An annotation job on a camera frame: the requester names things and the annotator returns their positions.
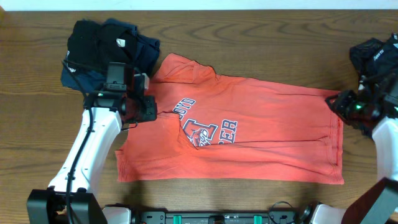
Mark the black folded garment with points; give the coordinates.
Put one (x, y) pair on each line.
(94, 46)

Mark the orange-red soccer t-shirt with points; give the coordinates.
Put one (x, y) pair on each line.
(215, 126)

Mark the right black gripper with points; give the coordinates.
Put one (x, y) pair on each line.
(344, 98)

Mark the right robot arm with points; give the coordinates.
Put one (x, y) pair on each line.
(378, 115)

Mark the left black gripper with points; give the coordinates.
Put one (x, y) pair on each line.
(150, 113)

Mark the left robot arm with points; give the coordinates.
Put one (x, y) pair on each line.
(71, 195)

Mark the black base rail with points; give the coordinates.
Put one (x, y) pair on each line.
(157, 217)

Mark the navy blue folded garment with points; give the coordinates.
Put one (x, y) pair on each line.
(147, 53)

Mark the black mesh sports garment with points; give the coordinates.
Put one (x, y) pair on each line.
(374, 60)

